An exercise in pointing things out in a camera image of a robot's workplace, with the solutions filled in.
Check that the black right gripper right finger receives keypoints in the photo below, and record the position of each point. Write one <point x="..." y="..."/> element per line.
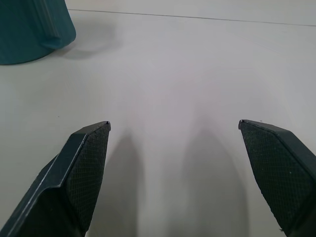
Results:
<point x="279" y="172"/>

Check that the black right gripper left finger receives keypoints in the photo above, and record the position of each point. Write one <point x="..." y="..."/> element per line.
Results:
<point x="74" y="177"/>

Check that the teal plastic pitcher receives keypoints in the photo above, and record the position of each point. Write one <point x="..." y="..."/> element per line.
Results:
<point x="27" y="29"/>

